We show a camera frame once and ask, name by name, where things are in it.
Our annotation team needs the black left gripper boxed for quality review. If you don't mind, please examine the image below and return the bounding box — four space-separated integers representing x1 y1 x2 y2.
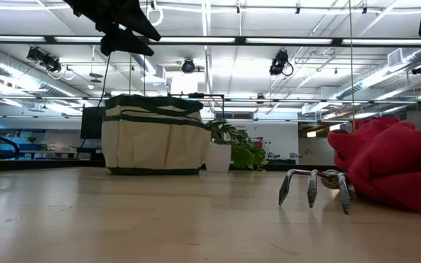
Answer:
62 0 162 58

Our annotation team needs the cream green canvas gardening bag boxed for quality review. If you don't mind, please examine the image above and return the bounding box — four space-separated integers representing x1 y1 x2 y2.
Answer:
101 94 212 175

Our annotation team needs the red gardening glove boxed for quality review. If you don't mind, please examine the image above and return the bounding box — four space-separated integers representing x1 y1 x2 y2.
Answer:
347 126 421 214
327 116 416 172

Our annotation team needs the wooden-handled steel hand rake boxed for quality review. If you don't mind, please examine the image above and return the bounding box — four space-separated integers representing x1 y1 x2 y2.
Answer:
278 168 353 216

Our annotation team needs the black monitor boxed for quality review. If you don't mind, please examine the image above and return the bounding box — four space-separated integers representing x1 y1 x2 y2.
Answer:
80 106 106 140

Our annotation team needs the green plant in white pot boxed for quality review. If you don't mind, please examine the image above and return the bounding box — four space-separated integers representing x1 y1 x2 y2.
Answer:
203 119 269 173

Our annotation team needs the white hanging cable loop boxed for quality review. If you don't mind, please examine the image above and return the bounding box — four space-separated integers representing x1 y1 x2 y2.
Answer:
146 6 164 28

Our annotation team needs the long black hanging cable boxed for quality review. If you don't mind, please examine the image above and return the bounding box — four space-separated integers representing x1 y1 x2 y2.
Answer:
96 53 112 109

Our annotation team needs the round black ceiling camera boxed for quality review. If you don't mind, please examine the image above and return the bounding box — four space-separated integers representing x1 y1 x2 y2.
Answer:
181 58 196 74

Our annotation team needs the elongated black ceiling camera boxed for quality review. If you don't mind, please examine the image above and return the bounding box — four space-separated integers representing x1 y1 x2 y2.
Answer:
26 46 62 73

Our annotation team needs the black rectangular frame stand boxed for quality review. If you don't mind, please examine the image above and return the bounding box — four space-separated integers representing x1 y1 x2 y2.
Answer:
165 93 226 120

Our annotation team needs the black overhead camera with cable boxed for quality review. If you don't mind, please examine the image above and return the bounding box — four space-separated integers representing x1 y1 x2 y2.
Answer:
268 50 295 77

